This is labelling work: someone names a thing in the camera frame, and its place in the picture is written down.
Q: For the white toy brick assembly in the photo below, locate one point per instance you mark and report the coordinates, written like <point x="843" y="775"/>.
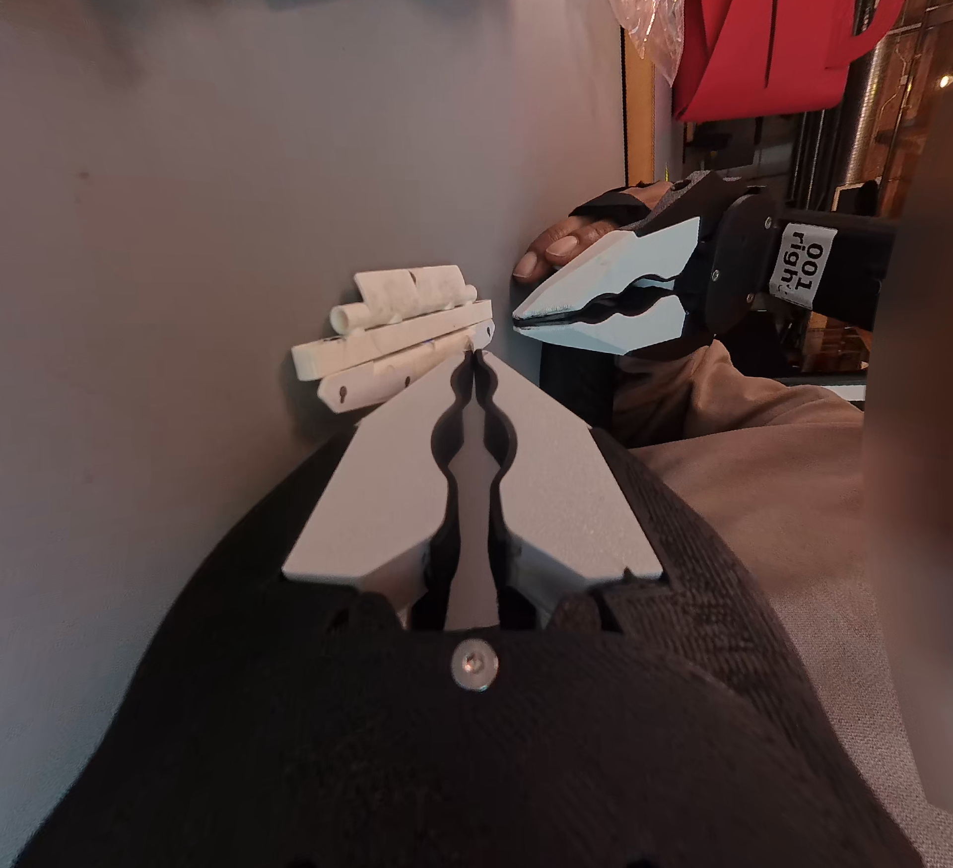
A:
<point x="372" y="347"/>

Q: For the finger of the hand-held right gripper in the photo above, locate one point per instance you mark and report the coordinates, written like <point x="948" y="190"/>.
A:
<point x="640" y="332"/>
<point x="633" y="257"/>

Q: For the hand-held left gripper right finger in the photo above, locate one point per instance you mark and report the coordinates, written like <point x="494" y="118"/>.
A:
<point x="573" y="511"/>

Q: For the red felt bag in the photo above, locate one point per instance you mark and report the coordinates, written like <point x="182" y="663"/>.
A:
<point x="744" y="27"/>

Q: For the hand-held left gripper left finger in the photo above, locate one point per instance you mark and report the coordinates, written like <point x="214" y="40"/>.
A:
<point x="372" y="511"/>

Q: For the person's beige sweatshirt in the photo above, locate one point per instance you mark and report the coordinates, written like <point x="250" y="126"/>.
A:
<point x="782" y="548"/>

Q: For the person's right forearm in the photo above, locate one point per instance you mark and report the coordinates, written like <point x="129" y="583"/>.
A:
<point x="729" y="399"/>

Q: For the person's right hand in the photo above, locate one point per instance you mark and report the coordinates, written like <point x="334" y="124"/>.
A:
<point x="566" y="243"/>

